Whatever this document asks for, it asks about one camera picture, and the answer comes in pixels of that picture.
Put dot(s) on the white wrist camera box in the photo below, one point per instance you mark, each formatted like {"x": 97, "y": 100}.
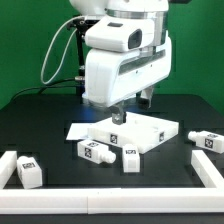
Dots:
{"x": 120, "y": 35}

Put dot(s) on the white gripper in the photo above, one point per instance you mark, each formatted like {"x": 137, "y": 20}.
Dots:
{"x": 111, "y": 77}

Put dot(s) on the white square tabletop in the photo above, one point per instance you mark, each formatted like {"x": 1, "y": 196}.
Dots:
{"x": 145, "y": 132}

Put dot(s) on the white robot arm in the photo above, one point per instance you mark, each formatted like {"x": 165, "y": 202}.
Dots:
{"x": 130, "y": 50}

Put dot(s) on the white marker sheet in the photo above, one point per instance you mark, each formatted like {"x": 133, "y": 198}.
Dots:
{"x": 79, "y": 131}

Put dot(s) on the white U-shaped fence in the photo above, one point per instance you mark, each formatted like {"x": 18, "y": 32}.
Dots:
{"x": 209, "y": 198}

